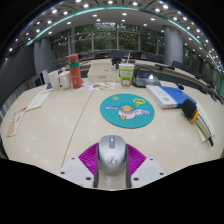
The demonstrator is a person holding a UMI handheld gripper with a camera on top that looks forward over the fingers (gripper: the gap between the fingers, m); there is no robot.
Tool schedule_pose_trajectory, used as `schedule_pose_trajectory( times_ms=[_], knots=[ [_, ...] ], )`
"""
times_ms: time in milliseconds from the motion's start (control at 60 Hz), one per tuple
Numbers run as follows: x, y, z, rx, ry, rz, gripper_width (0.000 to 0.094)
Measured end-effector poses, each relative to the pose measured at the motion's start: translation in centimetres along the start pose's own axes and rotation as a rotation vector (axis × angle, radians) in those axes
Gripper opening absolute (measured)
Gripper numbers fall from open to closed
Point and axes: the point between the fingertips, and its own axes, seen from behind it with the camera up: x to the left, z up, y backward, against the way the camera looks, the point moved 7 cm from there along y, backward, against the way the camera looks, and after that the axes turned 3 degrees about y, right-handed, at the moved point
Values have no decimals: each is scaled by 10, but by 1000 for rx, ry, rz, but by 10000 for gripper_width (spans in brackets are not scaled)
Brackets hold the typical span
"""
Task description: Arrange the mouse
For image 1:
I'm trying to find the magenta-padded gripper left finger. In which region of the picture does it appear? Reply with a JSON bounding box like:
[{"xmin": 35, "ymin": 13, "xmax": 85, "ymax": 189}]
[{"xmin": 58, "ymin": 142, "xmax": 101, "ymax": 190}]

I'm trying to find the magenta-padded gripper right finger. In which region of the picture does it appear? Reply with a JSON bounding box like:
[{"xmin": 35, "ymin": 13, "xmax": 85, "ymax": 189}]
[{"xmin": 125, "ymin": 142, "xmax": 167, "ymax": 190}]

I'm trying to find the silver computer mouse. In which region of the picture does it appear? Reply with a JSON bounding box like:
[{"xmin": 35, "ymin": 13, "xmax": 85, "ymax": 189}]
[{"xmin": 96, "ymin": 134, "xmax": 129, "ymax": 177}]

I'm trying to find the round teal cartoon mouse pad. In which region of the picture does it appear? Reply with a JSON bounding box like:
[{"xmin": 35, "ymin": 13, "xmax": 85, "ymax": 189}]
[{"xmin": 99, "ymin": 93, "xmax": 156, "ymax": 130}]

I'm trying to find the red and white leaflet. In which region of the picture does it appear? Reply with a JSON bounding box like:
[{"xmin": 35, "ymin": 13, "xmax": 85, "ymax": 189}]
[{"xmin": 6, "ymin": 106, "xmax": 29, "ymax": 139}]

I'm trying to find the blue and white book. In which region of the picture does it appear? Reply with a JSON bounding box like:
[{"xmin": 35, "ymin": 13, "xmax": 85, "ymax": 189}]
[{"xmin": 145, "ymin": 84, "xmax": 198, "ymax": 110}]

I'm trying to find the colourful sticker sheet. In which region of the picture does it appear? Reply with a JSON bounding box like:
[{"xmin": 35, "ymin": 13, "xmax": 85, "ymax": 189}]
[{"xmin": 78, "ymin": 80, "xmax": 117, "ymax": 93}]

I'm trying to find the black gooseneck conference microphone unit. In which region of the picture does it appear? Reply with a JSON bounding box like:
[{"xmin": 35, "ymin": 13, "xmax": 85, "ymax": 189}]
[{"xmin": 131, "ymin": 67, "xmax": 185, "ymax": 91}]

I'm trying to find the white mug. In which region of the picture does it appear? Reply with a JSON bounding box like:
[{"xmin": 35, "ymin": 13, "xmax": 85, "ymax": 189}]
[{"xmin": 58, "ymin": 70, "xmax": 73, "ymax": 90}]

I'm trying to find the white paper cup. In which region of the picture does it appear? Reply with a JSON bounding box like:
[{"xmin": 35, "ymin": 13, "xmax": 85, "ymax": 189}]
[{"xmin": 47, "ymin": 70, "xmax": 61, "ymax": 92}]

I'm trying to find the printed drink cup with straw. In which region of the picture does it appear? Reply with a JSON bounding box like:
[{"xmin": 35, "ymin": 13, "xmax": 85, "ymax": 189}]
[{"xmin": 118, "ymin": 52, "xmax": 136, "ymax": 89}]

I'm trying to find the red bottle with green band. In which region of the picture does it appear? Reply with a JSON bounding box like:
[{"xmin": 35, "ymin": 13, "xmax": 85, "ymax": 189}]
[{"xmin": 67, "ymin": 53, "xmax": 84, "ymax": 90}]

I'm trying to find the beige cardboard box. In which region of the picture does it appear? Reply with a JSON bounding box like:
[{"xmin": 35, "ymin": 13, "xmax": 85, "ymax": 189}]
[{"xmin": 86, "ymin": 63, "xmax": 121, "ymax": 83}]

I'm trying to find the group of dark office chairs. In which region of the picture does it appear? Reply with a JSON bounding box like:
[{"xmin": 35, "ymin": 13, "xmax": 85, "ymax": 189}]
[{"xmin": 78, "ymin": 49, "xmax": 162, "ymax": 64}]

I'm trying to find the group of ceiling lights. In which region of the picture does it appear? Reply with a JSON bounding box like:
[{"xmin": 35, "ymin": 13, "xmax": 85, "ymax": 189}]
[{"xmin": 6, "ymin": 0, "xmax": 221, "ymax": 73}]

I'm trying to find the black handheld microphone, orange ring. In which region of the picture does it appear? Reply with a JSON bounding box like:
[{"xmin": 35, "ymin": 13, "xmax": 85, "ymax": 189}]
[{"xmin": 181, "ymin": 98, "xmax": 215, "ymax": 148}]

